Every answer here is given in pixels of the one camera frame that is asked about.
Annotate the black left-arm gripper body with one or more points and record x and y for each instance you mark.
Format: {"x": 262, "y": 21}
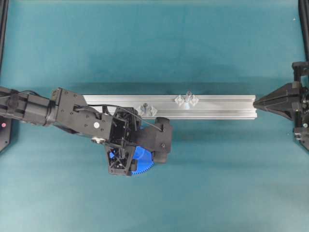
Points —
{"x": 125, "y": 121}

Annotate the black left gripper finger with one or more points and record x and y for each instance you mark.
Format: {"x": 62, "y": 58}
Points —
{"x": 120, "y": 159}

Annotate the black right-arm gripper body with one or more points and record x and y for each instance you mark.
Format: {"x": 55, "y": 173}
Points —
{"x": 301, "y": 69}

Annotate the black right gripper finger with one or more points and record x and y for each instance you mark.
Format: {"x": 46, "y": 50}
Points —
{"x": 284, "y": 91}
{"x": 287, "y": 113}

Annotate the large blue plastic gear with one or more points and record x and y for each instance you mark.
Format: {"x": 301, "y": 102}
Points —
{"x": 144, "y": 158}

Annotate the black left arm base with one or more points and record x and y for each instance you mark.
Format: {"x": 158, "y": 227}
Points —
{"x": 5, "y": 132}

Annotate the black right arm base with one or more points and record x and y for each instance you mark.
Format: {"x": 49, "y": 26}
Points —
{"x": 301, "y": 134}

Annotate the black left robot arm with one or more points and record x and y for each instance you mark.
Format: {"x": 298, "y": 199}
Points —
{"x": 69, "y": 112}

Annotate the long steel shaft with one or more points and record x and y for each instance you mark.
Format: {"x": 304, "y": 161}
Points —
{"x": 187, "y": 100}

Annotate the clear bracket under short shaft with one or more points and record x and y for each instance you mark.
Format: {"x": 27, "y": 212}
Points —
{"x": 151, "y": 111}

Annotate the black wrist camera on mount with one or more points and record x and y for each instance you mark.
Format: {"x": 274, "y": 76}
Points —
{"x": 156, "y": 141}

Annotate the clear bracket under long shaft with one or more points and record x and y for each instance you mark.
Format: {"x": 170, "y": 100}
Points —
{"x": 180, "y": 100}

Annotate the silver aluminium extrusion rail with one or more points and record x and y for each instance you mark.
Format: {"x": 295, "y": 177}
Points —
{"x": 209, "y": 106}

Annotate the black frame post right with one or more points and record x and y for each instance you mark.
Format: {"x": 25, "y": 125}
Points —
{"x": 303, "y": 9}

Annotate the black frame post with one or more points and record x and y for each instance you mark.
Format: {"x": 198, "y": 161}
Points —
{"x": 3, "y": 21}
{"x": 303, "y": 9}

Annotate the black frame post left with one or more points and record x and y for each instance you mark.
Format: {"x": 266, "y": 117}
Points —
{"x": 3, "y": 21}

